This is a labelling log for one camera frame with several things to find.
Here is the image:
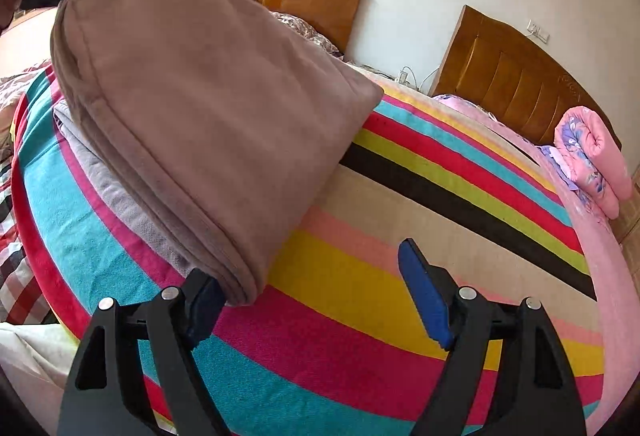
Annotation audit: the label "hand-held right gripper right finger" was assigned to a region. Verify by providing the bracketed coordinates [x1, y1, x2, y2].
[397, 238, 587, 436]

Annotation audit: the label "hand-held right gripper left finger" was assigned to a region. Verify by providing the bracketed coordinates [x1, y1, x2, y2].
[56, 268, 233, 436]

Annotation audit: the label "mauve fleece pants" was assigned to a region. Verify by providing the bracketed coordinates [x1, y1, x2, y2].
[50, 0, 385, 307]

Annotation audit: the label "colourful striped blanket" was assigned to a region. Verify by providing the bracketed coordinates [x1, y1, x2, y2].
[10, 66, 608, 436]

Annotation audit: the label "white bed sheet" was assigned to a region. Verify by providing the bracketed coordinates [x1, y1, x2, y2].
[0, 322, 82, 399]

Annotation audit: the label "pink bed sheet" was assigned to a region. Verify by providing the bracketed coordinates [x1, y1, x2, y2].
[432, 92, 640, 436]

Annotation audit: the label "plaid bed sheet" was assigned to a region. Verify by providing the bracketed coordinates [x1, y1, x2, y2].
[0, 158, 57, 326]

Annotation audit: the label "pink white floral quilt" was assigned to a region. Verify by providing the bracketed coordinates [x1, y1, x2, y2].
[270, 12, 346, 62]

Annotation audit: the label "folded pink floral quilt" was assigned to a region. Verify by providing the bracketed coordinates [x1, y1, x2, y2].
[539, 106, 635, 220]

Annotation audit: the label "narrow wooden headboard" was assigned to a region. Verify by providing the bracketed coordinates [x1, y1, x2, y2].
[429, 5, 622, 151]

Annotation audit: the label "white power strip with cables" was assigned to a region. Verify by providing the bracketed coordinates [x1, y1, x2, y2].
[390, 66, 441, 89]

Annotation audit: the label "white wall socket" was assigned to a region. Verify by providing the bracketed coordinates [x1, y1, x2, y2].
[526, 21, 551, 44]

